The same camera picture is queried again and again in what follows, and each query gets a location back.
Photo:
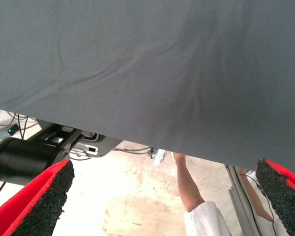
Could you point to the small black box green light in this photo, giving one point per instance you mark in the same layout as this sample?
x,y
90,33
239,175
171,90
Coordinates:
x,y
12,129

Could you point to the short aluminium profile piece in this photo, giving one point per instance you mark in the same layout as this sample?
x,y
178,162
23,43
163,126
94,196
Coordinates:
x,y
158,157

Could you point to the dark grey table cloth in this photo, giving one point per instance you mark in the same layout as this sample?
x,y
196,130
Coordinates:
x,y
137,61

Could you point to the grey metal plate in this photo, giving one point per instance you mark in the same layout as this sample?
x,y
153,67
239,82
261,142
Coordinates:
x,y
105,145

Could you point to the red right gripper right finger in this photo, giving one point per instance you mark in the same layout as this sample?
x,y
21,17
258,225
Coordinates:
x,y
282,196

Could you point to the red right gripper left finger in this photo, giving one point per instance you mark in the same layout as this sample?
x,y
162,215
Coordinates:
x,y
34,204

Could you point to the white shorts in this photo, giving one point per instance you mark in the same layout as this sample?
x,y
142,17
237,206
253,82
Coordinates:
x,y
206,221

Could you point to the aluminium frame post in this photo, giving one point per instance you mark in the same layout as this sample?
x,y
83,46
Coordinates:
x,y
241,204

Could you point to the black metal frame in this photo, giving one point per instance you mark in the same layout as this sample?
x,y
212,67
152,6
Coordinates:
x,y
64,137

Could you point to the black cylindrical machine part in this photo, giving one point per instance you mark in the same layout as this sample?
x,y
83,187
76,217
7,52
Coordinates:
x,y
27,159

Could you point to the bare person leg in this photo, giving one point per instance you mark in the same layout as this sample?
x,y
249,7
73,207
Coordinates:
x,y
260,209
186,182

